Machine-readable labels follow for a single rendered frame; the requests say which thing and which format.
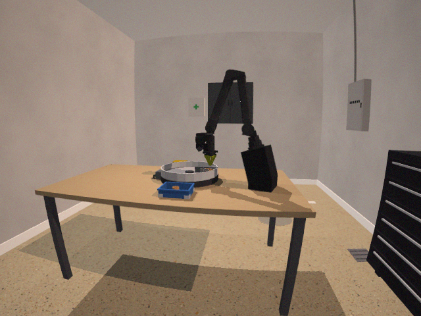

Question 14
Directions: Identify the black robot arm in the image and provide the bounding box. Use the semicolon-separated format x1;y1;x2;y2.
195;69;264;151

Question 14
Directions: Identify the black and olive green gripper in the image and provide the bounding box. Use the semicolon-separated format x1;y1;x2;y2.
203;143;218;166

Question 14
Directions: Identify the blue crate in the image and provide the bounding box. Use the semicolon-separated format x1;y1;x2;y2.
157;182;195;199

